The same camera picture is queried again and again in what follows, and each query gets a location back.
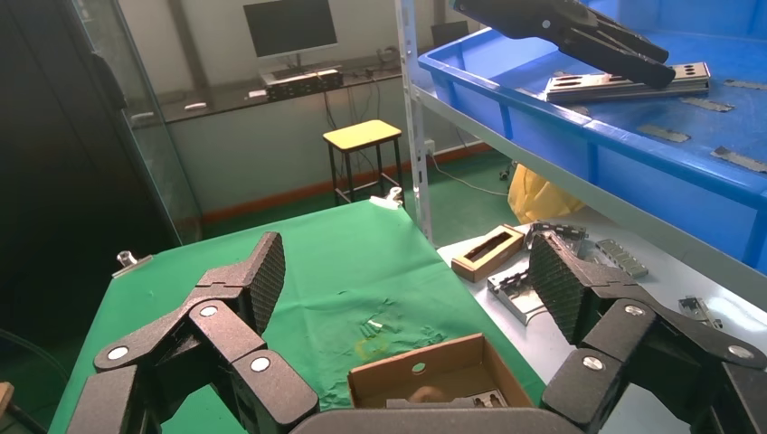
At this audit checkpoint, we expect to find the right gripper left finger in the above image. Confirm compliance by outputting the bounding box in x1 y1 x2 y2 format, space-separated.
65 231 320 434

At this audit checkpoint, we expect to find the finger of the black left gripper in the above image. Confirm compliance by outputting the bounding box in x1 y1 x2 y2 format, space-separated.
452 0 677 90
569 0 670 63

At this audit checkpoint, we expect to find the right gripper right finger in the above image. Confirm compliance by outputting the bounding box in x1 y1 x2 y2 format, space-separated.
526 231 767 434

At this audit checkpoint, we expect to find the silver perforated metal plate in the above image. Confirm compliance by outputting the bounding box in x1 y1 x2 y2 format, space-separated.
544 61 713 97
544 74 713 104

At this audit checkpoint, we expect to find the blue plastic tray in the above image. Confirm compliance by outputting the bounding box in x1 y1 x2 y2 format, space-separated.
417 0 767 274

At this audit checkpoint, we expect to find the brown cardboard box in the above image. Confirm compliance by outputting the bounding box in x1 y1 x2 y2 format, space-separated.
347 333 535 410

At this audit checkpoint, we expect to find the small brown open box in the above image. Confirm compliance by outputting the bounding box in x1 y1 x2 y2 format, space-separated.
450 224 526 284

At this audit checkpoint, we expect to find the short grey ladder strip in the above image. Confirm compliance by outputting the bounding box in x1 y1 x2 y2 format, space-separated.
594 238 649 279

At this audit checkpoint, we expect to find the dark metal strip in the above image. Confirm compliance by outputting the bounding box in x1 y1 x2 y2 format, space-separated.
677 296 724 331

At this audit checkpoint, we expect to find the grey tape piece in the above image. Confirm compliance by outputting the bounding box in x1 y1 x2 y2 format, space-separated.
679 95 736 114
711 146 767 175
636 124 692 145

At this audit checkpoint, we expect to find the grey slotted metal plate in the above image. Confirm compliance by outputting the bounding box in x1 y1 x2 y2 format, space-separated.
526 220 589 256

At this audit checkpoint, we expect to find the green table cloth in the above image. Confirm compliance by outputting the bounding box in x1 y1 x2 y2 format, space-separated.
47 200 546 434

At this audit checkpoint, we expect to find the white metal shelf rack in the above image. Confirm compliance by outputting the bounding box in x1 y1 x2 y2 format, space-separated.
393 0 767 313

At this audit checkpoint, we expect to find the yellow plastic bag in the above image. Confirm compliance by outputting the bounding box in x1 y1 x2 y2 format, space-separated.
507 163 587 226

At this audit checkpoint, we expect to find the yellow top metal stool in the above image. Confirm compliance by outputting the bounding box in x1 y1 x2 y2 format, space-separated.
322 119 405 207

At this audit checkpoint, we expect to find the dark glass cabinet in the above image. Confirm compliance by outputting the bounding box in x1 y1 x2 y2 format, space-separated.
0 0 204 361

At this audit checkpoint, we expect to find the black electronic device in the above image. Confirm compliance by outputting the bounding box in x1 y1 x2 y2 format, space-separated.
263 69 345 101

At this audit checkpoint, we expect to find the black computer monitor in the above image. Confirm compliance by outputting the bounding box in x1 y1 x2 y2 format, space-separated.
242 0 340 70

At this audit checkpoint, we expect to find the dark desk counter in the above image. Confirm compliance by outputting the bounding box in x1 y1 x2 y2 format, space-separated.
128 53 414 127

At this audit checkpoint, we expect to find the square grey metal bracket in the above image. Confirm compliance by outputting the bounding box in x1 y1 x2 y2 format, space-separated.
486 268 549 326

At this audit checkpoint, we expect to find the white floor cable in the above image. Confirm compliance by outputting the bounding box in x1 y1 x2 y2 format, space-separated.
428 152 510 198

